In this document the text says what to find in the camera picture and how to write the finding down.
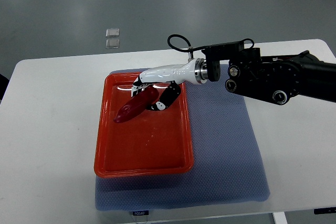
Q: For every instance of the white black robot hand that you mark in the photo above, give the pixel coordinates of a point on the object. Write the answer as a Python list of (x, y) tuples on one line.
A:
[(195, 72)]

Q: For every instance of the red pepper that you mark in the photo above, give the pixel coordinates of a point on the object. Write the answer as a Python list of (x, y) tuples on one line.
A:
[(136, 105)]

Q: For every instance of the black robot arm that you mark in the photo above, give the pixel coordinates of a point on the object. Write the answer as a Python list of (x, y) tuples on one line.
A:
[(273, 79)]

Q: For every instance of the red plastic tray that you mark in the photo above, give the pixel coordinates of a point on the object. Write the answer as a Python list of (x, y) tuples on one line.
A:
[(153, 143)]

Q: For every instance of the upper metal floor plate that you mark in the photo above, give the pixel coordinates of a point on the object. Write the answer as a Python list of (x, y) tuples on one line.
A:
[(112, 32)]

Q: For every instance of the blue-grey textured mat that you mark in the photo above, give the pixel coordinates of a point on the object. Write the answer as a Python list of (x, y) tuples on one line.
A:
[(228, 167)]

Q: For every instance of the black trousers of person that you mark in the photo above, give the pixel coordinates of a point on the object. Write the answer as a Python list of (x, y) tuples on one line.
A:
[(4, 81)]

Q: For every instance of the white table leg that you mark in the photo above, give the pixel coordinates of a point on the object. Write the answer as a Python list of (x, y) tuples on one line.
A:
[(279, 218)]

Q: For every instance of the black table control panel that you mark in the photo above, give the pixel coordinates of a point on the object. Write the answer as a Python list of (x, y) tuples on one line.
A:
[(321, 211)]

